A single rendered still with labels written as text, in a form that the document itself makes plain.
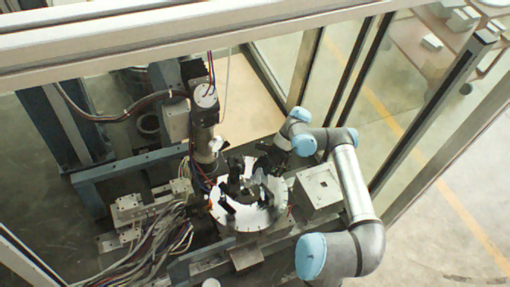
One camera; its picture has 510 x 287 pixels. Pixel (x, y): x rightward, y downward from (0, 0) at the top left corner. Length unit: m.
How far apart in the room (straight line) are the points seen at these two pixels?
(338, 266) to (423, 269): 1.70
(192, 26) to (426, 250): 2.51
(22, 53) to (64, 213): 1.45
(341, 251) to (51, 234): 1.17
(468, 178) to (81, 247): 2.60
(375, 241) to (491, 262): 1.94
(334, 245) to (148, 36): 0.77
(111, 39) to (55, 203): 1.49
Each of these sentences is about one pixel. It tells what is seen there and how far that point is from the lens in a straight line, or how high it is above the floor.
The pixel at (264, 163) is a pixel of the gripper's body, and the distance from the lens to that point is 1.40.
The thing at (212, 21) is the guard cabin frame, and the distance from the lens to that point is 0.37.
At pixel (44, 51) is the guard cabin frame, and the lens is 0.36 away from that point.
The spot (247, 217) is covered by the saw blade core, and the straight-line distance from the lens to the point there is 1.44.
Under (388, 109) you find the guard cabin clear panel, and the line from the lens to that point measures 1.36.
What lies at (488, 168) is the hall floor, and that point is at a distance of 3.36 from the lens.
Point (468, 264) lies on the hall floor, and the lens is 2.86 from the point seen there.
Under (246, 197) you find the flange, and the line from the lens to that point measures 1.47.
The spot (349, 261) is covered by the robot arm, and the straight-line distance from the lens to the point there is 1.02.
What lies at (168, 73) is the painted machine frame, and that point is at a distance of 1.06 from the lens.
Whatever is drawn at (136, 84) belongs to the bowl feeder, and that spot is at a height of 0.99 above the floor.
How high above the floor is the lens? 2.26
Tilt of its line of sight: 54 degrees down
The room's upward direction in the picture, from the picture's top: 9 degrees clockwise
